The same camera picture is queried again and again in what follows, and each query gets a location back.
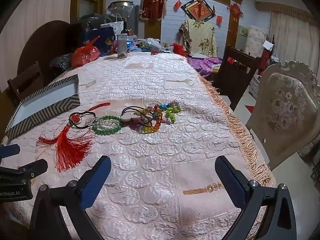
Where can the chevron striped gift box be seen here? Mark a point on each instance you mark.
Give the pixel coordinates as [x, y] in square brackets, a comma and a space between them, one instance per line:
[50, 112]

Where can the small red knot decoration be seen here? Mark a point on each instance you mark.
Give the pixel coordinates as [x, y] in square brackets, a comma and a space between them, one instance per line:
[235, 10]

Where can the small black plastic bag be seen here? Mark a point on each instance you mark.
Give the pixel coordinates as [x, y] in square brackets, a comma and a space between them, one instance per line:
[60, 62]

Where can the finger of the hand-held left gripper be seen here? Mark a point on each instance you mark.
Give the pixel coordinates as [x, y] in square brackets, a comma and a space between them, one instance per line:
[8, 150]
[27, 170]

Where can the white lace cover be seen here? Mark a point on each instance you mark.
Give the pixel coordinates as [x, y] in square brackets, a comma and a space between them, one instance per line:
[255, 40]

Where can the diamond framed wall picture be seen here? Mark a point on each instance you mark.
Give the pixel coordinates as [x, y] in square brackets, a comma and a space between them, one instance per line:
[198, 10]

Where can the blue printed bag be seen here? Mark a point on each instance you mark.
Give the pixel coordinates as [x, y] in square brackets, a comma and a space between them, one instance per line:
[105, 37]

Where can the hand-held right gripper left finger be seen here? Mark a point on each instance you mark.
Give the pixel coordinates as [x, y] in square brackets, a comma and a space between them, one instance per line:
[96, 180]

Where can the white paper bag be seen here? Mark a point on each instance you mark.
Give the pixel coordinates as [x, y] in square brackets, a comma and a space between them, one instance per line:
[118, 27]

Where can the red plastic bag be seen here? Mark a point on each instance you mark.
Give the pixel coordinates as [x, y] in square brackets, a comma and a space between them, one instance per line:
[85, 55]

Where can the dark wooden chair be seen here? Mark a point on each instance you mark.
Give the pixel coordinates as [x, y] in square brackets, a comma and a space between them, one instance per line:
[25, 80]
[232, 80]

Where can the large red knot wall decoration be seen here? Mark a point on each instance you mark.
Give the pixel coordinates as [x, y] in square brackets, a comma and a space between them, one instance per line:
[152, 2]

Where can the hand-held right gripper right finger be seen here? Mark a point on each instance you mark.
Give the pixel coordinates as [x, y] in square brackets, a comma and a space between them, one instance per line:
[230, 180]

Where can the metal pot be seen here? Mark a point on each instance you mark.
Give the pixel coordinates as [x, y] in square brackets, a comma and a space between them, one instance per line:
[121, 5]

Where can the ornate floral upholstered chair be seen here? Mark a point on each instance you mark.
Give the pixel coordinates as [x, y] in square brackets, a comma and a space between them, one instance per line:
[282, 105]

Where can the clear plastic bag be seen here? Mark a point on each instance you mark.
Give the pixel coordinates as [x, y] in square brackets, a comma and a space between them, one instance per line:
[153, 44]

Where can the large black plastic bag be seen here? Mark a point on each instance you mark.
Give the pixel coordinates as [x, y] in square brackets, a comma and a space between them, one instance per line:
[85, 22]

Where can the beige curtain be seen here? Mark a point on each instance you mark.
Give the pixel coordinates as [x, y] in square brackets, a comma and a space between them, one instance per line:
[292, 35]

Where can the red knot tassel charm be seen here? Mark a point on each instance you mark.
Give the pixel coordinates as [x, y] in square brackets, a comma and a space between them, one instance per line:
[67, 142]

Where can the purple cloth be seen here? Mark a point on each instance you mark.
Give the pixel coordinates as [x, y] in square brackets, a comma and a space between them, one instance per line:
[205, 65]

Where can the clear plastic jar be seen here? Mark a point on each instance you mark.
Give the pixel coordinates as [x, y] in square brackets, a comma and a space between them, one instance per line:
[122, 46]

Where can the pink embossed tablecloth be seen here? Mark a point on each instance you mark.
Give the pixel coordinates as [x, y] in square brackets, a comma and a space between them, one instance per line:
[150, 80]

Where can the cream floral cloth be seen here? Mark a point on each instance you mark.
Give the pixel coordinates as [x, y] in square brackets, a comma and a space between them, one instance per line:
[200, 37]

